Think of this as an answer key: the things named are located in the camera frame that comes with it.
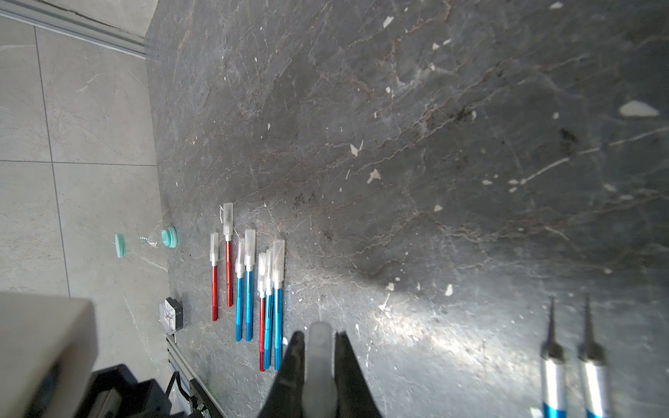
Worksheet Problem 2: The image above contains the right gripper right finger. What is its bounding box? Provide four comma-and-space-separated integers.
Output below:
334, 332, 382, 418

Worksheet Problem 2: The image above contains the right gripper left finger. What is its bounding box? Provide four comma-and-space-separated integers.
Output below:
258, 331, 305, 418

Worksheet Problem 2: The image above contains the blue carving knife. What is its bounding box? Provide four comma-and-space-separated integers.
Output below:
540, 299, 567, 418
244, 229, 256, 341
578, 295, 613, 417
235, 240, 245, 341

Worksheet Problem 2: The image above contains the clear knife cap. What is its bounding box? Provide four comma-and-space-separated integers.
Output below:
301, 322, 337, 417

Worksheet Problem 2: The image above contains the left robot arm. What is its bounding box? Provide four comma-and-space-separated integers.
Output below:
1, 292, 99, 417

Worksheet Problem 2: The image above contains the teal hourglass timer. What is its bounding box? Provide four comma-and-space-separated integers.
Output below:
113, 226, 179, 259

